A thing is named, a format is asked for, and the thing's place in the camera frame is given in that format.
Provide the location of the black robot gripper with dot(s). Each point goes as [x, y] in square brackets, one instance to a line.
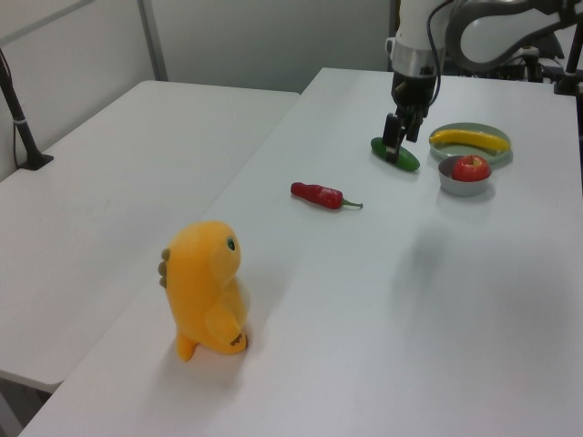
[414, 93]

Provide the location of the yellow toy banana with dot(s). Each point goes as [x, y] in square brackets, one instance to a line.
[471, 139]

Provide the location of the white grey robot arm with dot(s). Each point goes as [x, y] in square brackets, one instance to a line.
[483, 32]

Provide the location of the pale green plastic plate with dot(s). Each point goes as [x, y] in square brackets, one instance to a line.
[448, 151]

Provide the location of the green toy cucumber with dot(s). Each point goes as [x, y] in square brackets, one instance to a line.
[405, 159]

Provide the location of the red toy apple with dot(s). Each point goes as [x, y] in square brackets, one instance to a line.
[471, 168]

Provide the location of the grey metal bowl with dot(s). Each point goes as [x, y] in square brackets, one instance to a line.
[462, 186]

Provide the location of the red toy chili pepper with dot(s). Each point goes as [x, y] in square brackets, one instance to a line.
[319, 196]

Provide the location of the dark background desk equipment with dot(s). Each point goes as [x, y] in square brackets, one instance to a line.
[539, 68]

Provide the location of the black stand pole with clamp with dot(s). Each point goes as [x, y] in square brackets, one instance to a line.
[571, 54]

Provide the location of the orange plush dinosaur toy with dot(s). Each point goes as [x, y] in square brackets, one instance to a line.
[205, 291]

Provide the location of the black pole with flat base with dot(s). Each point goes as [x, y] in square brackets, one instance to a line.
[20, 123]

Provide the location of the grey partition wall post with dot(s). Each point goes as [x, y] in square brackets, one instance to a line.
[152, 38]

